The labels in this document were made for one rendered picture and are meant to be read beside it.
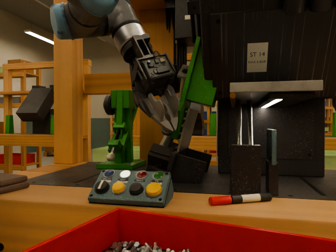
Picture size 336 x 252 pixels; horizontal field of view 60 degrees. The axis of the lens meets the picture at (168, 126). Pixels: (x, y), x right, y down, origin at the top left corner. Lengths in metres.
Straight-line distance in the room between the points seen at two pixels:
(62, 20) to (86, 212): 0.39
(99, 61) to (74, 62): 10.97
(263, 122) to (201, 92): 0.24
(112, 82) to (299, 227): 1.00
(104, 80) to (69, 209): 0.82
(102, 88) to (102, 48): 11.04
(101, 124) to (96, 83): 10.67
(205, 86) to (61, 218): 0.45
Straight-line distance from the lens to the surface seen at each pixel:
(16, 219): 0.69
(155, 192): 0.54
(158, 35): 1.19
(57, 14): 0.67
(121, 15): 0.71
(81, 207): 0.60
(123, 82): 1.30
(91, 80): 1.36
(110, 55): 12.13
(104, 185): 0.58
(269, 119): 0.90
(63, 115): 1.31
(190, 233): 0.43
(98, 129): 12.07
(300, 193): 0.71
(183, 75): 0.83
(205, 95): 0.75
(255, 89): 0.56
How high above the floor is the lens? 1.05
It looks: 1 degrees down
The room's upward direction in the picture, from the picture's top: straight up
